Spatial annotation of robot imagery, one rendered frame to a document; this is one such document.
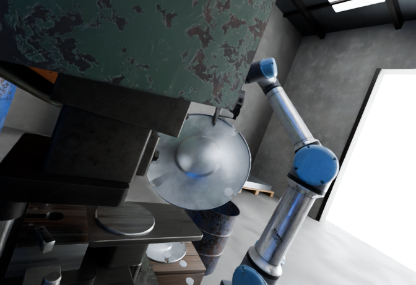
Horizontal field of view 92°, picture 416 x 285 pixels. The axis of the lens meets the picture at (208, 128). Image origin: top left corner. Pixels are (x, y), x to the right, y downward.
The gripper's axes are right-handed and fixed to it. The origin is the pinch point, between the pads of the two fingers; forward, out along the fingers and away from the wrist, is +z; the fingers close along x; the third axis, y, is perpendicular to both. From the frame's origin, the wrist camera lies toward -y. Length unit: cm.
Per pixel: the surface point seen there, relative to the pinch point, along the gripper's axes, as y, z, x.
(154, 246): -6, 22, 75
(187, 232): 4.2, 30.0, 7.0
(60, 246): -14.0, 41.8, -4.7
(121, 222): -9.4, 34.5, 1.8
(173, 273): 8, 30, 70
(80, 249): -11.7, 41.1, -2.9
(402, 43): 279, -435, 43
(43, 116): -237, -101, 211
